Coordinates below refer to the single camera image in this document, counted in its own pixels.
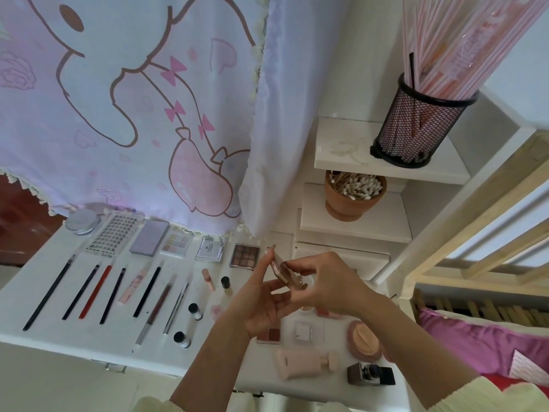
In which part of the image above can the person's left hand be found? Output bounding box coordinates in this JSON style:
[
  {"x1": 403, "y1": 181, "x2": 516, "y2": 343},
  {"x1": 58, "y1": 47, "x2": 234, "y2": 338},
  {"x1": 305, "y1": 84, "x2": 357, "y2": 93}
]
[{"x1": 225, "y1": 248, "x2": 301, "y2": 338}]

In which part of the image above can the person's right hand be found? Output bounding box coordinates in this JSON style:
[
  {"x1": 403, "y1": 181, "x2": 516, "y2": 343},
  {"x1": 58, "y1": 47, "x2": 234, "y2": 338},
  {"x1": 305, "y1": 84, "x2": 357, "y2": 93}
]
[{"x1": 283, "y1": 251, "x2": 379, "y2": 318}]

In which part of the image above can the small brown quad eyeshadow palette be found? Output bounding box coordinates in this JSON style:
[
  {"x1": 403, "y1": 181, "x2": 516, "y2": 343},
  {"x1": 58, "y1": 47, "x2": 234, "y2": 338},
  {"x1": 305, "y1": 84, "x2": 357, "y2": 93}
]
[{"x1": 256, "y1": 326, "x2": 283, "y2": 345}]

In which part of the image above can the tan eyeshadow palette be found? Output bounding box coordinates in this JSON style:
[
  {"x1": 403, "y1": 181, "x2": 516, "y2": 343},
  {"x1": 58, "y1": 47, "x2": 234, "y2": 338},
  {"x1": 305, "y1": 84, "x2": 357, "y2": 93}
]
[{"x1": 268, "y1": 246, "x2": 308, "y2": 292}]

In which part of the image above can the dark brown eyeshadow palette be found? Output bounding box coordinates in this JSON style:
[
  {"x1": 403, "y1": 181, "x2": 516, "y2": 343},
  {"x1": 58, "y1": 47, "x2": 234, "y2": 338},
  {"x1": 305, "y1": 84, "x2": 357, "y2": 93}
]
[{"x1": 230, "y1": 243, "x2": 262, "y2": 270}]

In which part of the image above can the pink cushion compact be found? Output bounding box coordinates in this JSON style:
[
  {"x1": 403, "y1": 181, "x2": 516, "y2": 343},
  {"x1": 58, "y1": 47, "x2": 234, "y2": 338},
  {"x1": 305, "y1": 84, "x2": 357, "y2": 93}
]
[{"x1": 347, "y1": 320, "x2": 387, "y2": 361}]

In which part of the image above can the pink foundation tube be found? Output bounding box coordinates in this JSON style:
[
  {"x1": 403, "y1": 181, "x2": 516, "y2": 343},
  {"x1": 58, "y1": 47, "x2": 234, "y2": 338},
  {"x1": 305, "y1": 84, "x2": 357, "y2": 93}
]
[{"x1": 276, "y1": 347, "x2": 340, "y2": 381}]

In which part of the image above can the square bottle with black cap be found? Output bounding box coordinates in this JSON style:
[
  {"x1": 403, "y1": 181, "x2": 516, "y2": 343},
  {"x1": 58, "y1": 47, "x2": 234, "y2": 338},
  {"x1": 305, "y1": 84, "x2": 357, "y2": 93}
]
[{"x1": 347, "y1": 363, "x2": 383, "y2": 387}]

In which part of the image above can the clear eyeshadow palette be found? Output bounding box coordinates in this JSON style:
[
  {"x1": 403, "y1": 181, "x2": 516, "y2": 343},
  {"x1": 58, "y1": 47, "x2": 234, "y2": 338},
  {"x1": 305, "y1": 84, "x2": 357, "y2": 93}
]
[{"x1": 160, "y1": 229, "x2": 195, "y2": 259}]

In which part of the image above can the lavender rectangular palette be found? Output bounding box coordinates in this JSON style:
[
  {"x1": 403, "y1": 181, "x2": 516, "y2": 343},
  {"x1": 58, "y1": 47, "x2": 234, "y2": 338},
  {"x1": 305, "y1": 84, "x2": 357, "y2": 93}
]
[{"x1": 129, "y1": 219, "x2": 171, "y2": 258}]

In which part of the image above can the white false eyelash tray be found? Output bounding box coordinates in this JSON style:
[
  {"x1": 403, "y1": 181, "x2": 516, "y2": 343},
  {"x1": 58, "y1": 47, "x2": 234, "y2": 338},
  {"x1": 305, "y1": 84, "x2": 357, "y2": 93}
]
[{"x1": 84, "y1": 213, "x2": 142, "y2": 259}]

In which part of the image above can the red lip pencil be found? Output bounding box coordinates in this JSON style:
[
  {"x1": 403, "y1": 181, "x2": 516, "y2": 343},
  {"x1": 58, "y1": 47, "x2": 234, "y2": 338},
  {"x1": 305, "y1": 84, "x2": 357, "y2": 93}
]
[{"x1": 79, "y1": 264, "x2": 114, "y2": 320}]

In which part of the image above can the round silver compact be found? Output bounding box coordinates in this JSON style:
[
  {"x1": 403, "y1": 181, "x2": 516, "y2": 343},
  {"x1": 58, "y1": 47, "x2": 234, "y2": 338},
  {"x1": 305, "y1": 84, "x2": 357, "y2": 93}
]
[{"x1": 64, "y1": 208, "x2": 102, "y2": 236}]

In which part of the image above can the person's left forearm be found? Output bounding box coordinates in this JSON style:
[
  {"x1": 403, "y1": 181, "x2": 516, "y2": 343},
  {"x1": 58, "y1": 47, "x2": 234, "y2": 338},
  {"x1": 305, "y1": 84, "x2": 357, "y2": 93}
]
[{"x1": 133, "y1": 317, "x2": 267, "y2": 412}]

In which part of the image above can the person's right forearm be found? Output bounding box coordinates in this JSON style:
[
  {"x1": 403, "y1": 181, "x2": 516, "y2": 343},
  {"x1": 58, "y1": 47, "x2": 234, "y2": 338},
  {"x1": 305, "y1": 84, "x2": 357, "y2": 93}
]
[{"x1": 356, "y1": 291, "x2": 549, "y2": 412}]

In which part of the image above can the terracotta pot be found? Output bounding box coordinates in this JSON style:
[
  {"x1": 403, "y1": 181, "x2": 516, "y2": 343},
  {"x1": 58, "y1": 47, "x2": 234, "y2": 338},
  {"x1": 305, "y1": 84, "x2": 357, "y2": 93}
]
[{"x1": 324, "y1": 169, "x2": 389, "y2": 222}]

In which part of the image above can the bunch of cotton swabs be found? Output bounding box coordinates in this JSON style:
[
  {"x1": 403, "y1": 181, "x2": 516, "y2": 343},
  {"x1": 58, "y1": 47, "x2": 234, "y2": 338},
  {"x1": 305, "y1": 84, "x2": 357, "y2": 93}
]
[{"x1": 330, "y1": 171, "x2": 384, "y2": 201}]

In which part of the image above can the white shelf unit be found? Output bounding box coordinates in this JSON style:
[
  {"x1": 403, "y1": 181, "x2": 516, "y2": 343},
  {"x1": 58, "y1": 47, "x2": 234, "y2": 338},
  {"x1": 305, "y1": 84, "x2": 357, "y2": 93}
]
[{"x1": 296, "y1": 85, "x2": 537, "y2": 280}]

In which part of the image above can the dark container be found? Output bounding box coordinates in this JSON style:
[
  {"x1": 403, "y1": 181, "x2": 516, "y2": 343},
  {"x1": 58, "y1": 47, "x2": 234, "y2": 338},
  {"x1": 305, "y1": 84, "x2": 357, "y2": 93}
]
[{"x1": 371, "y1": 73, "x2": 480, "y2": 168}]

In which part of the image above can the red shiny packet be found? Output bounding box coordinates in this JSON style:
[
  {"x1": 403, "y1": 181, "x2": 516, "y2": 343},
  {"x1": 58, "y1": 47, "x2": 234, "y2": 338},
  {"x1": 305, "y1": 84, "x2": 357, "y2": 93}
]
[{"x1": 489, "y1": 375, "x2": 549, "y2": 402}]

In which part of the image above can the white paper sheet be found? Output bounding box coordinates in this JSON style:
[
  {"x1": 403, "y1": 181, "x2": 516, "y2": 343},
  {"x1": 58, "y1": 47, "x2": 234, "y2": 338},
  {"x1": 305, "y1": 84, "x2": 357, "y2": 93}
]
[{"x1": 510, "y1": 350, "x2": 549, "y2": 383}]

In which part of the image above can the white table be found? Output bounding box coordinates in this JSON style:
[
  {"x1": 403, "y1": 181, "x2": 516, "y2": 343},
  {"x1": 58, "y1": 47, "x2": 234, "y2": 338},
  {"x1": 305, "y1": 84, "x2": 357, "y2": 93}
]
[{"x1": 0, "y1": 210, "x2": 413, "y2": 412}]

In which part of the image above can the reddish brown door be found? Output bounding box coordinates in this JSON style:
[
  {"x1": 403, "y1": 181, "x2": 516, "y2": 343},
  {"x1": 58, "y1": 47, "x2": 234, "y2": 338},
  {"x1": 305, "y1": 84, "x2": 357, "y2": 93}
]
[{"x1": 0, "y1": 176, "x2": 65, "y2": 267}]

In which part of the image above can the pink cartoon print cloth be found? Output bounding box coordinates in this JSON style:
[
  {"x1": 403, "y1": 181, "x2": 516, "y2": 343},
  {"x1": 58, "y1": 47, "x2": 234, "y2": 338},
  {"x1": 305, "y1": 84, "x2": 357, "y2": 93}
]
[{"x1": 0, "y1": 0, "x2": 357, "y2": 239}]

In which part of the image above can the bunch of pink sticks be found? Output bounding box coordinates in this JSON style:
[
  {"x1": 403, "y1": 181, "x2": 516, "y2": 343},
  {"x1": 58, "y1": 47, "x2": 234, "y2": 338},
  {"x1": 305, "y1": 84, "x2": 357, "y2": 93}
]
[{"x1": 401, "y1": 0, "x2": 549, "y2": 101}]

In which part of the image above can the small white bow-handle drawer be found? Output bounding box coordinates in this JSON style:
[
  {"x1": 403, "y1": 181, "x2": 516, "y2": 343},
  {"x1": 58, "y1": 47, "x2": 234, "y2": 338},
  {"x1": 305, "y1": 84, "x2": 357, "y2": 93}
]
[{"x1": 294, "y1": 241, "x2": 389, "y2": 280}]

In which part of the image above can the wooden bed frame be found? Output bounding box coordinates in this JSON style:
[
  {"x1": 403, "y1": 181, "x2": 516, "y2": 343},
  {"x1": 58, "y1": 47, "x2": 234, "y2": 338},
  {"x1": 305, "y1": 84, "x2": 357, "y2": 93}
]
[{"x1": 377, "y1": 128, "x2": 549, "y2": 412}]

